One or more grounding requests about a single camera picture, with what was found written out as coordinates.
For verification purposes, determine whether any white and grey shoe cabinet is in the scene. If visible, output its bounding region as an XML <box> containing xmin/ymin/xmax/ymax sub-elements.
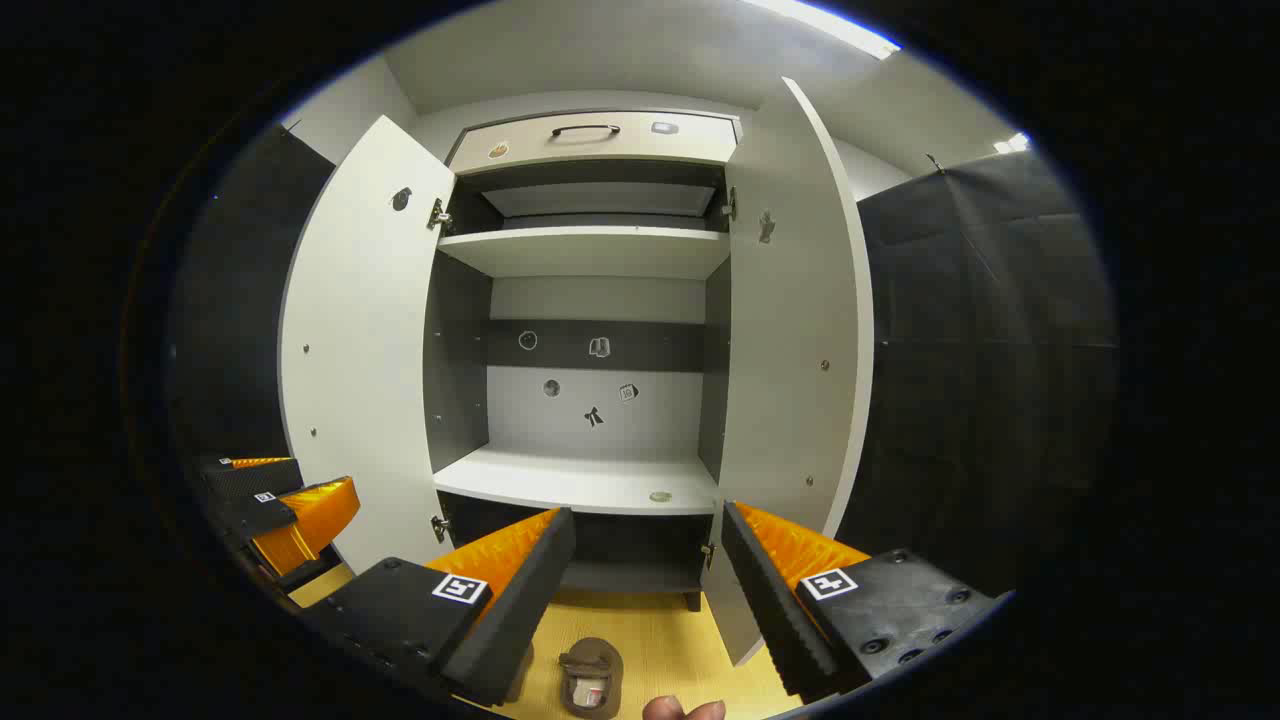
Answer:
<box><xmin>425</xmin><ymin>108</ymin><xmax>746</xmax><ymax>613</ymax></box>

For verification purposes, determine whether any black backdrop cloth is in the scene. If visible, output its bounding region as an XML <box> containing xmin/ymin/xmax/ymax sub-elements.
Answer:
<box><xmin>838</xmin><ymin>150</ymin><xmax>1119</xmax><ymax>603</ymax></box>
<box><xmin>165</xmin><ymin>122</ymin><xmax>337</xmax><ymax>473</ymax></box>

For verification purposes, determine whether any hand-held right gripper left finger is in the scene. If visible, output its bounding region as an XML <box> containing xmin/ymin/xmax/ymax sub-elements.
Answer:
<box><xmin>295</xmin><ymin>506</ymin><xmax>578</xmax><ymax>709</ymax></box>

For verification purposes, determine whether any white shoe cabinet door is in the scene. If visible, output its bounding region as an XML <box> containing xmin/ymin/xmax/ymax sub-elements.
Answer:
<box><xmin>278</xmin><ymin>115</ymin><xmax>459</xmax><ymax>577</ymax></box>
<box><xmin>700</xmin><ymin>78</ymin><xmax>876</xmax><ymax>669</ymax></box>

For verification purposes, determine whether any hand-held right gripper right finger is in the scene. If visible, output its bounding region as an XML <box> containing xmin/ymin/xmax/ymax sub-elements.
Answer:
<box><xmin>720</xmin><ymin>500</ymin><xmax>1011</xmax><ymax>706</ymax></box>

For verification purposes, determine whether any brown fuzzy shoe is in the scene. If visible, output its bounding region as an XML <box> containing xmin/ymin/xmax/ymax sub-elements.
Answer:
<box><xmin>558</xmin><ymin>637</ymin><xmax>625</xmax><ymax>719</ymax></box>

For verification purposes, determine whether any white cabinet drawer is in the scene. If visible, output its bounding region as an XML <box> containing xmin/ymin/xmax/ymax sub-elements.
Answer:
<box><xmin>447</xmin><ymin>110</ymin><xmax>743</xmax><ymax>177</ymax></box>

